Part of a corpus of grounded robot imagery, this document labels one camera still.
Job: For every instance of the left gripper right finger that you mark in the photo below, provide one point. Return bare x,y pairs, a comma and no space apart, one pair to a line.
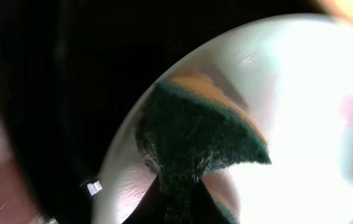
203,207

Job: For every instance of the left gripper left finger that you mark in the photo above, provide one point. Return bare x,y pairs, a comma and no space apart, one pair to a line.
150,210

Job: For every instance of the green yellow sponge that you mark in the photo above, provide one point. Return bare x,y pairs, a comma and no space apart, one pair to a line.
189,128

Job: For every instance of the light blue plate front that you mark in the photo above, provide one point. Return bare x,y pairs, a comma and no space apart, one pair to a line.
293,76

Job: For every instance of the round black tray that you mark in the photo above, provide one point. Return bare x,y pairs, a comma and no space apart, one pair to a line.
71,70

